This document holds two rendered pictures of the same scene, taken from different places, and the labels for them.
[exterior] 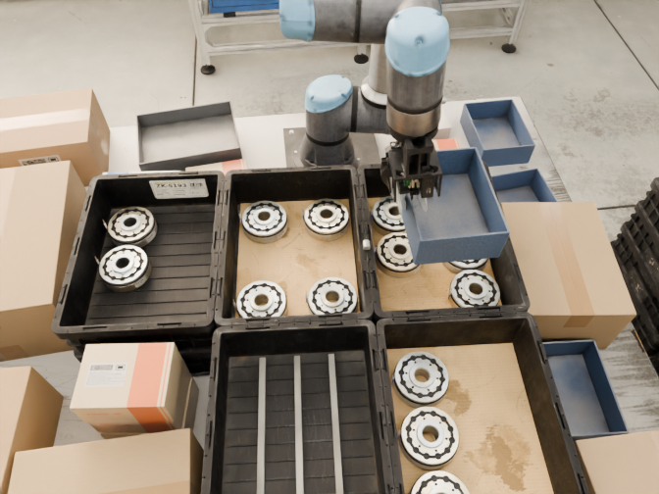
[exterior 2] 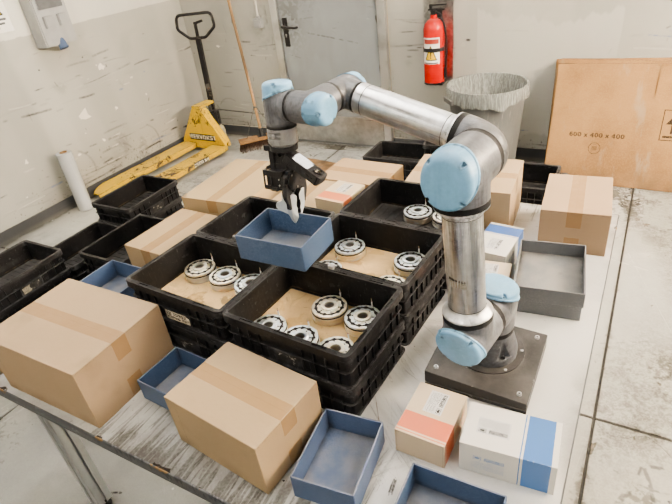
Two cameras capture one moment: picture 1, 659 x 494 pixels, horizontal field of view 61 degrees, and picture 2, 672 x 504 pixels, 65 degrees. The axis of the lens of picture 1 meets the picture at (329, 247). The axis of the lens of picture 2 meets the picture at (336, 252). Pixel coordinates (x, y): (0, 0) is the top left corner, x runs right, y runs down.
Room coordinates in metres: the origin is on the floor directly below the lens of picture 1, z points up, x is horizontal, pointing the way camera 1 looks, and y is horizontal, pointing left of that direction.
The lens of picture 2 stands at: (1.48, -1.05, 1.78)
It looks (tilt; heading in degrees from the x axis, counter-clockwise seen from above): 32 degrees down; 129
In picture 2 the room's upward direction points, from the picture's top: 8 degrees counter-clockwise
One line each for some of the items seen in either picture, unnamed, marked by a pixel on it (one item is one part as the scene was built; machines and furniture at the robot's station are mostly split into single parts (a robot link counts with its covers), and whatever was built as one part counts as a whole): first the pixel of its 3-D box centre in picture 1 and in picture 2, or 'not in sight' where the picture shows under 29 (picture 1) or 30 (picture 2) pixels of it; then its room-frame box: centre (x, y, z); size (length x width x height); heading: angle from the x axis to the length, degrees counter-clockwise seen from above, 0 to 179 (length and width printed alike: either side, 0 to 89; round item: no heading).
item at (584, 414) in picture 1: (569, 392); (184, 382); (0.43, -0.50, 0.73); 0.20 x 0.15 x 0.07; 3
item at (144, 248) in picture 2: not in sight; (180, 248); (-0.09, -0.05, 0.78); 0.30 x 0.22 x 0.16; 94
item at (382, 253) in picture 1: (399, 251); (329, 306); (0.70, -0.15, 0.86); 0.10 x 0.10 x 0.01
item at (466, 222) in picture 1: (446, 204); (285, 237); (0.64, -0.21, 1.10); 0.20 x 0.15 x 0.07; 7
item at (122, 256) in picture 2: not in sight; (144, 274); (-0.72, 0.10, 0.37); 0.40 x 0.30 x 0.45; 96
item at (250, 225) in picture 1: (264, 218); (410, 260); (0.80, 0.15, 0.86); 0.10 x 0.10 x 0.01
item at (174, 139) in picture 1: (188, 137); (549, 271); (1.16, 0.39, 0.77); 0.27 x 0.20 x 0.05; 103
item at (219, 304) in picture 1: (292, 239); (367, 248); (0.69, 0.08, 0.92); 0.40 x 0.30 x 0.02; 3
